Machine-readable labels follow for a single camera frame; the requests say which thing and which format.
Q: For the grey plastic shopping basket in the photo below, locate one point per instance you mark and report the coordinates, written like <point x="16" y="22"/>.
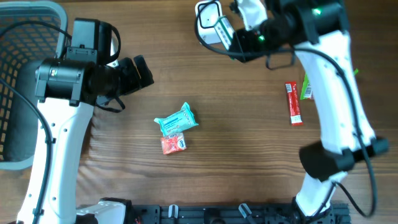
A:
<point x="31" y="31"/>

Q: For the white barcode scanner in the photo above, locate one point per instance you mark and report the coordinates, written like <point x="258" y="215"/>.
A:
<point x="206" y="21"/>

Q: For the red coffee stick sachet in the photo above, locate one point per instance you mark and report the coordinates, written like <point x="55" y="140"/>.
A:
<point x="293" y="101"/>

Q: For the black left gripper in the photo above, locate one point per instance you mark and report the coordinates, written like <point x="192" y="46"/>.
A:
<point x="134" y="82"/>

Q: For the orange snack packet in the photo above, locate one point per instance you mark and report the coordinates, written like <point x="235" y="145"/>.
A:
<point x="173" y="143"/>

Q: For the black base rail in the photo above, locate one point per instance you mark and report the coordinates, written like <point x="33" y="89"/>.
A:
<point x="280" y="213"/>

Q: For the teal tissue pack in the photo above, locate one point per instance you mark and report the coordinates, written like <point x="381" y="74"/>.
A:
<point x="177" y="122"/>

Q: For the green white gum pack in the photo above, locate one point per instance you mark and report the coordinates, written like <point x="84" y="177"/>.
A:
<point x="225" y="31"/>

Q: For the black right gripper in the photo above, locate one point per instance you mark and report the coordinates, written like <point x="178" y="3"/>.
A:
<point x="239" y="42"/>

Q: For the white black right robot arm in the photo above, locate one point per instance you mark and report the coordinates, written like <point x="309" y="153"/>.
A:
<point x="317" y="32"/>

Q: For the green candy bag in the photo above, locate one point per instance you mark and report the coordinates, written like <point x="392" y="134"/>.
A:
<point x="306" y="91"/>

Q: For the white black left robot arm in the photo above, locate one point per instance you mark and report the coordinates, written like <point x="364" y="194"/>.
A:
<point x="87" y="75"/>

